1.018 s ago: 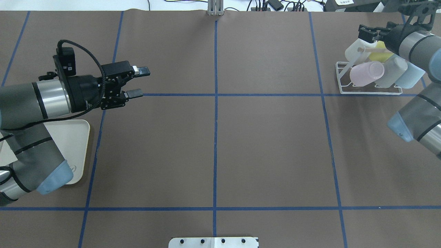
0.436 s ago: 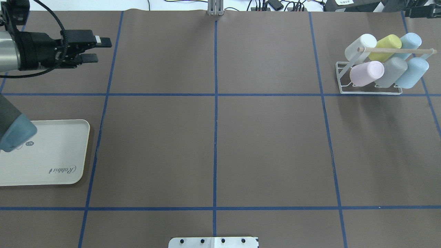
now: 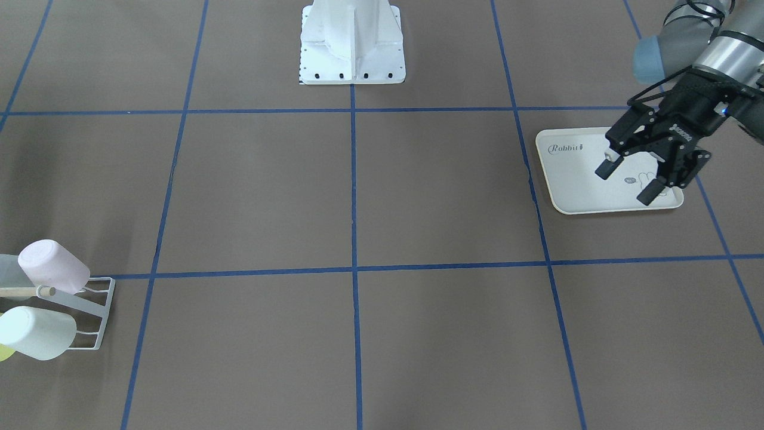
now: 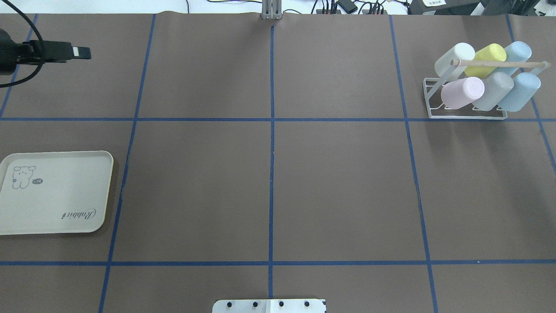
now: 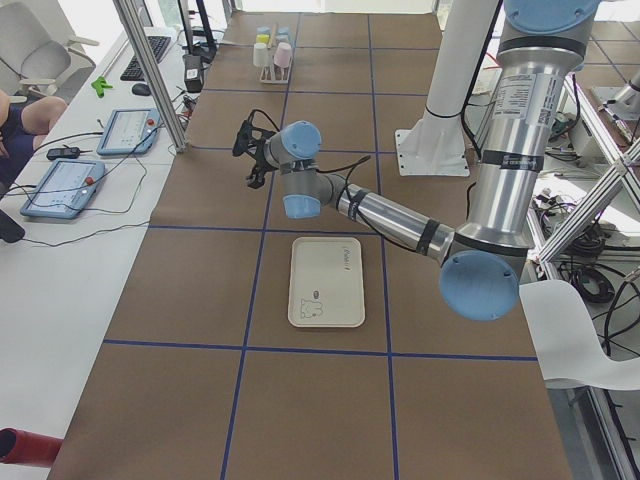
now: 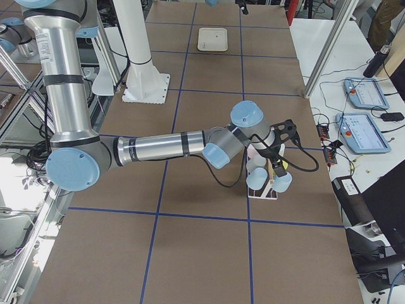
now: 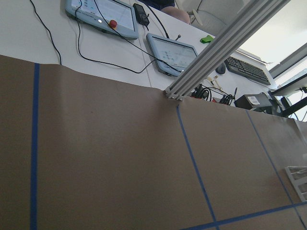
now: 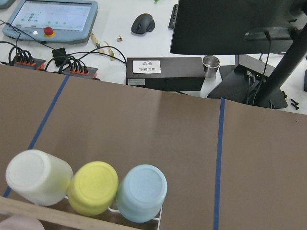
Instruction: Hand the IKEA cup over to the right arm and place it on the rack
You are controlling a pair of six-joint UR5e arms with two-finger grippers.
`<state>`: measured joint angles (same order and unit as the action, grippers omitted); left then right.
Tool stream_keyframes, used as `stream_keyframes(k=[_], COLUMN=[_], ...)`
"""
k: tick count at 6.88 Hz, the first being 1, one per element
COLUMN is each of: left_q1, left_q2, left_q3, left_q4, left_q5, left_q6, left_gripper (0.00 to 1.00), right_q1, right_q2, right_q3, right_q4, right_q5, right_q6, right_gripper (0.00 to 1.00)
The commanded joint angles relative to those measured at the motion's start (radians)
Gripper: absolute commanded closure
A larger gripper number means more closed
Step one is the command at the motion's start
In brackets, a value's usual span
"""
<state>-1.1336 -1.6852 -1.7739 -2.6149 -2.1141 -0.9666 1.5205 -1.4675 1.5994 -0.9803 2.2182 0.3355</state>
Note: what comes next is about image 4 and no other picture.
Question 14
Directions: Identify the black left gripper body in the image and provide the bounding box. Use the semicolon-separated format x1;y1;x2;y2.
0;29;35;75

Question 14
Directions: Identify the light blue plastic cup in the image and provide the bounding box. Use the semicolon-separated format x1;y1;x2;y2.
493;41;532;76

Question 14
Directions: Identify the white wire cup rack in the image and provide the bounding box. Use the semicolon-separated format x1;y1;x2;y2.
423;60;551;120

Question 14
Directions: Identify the cream plastic tray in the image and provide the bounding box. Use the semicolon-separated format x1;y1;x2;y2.
0;150;114;235

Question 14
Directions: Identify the grey plastic cup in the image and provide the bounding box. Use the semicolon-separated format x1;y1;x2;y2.
473;72;514;111

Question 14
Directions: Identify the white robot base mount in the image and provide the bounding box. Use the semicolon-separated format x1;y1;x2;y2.
212;299;327;313

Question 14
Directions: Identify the pale green plastic cup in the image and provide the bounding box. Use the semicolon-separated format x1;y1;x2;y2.
434;42;475;78

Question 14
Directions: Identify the aluminium frame post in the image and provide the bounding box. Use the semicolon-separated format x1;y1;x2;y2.
261;0;283;20

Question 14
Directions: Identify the yellow plastic cup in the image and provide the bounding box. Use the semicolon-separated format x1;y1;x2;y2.
464;43;507;79

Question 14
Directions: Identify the pink plastic cup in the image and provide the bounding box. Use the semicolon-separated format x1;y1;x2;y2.
440;77;485;110

